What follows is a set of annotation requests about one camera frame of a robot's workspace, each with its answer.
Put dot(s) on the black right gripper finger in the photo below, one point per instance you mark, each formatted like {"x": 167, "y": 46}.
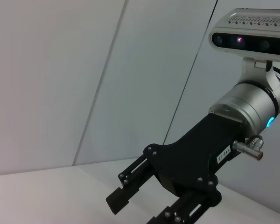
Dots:
{"x": 119, "y": 199}

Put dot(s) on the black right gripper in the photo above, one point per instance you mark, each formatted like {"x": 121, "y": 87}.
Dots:
{"x": 193, "y": 163}

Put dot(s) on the silver camera mount bracket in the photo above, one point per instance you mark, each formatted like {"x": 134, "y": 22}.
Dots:
{"x": 252, "y": 72}

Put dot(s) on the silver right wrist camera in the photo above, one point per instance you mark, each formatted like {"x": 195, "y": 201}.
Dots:
{"x": 247, "y": 44}

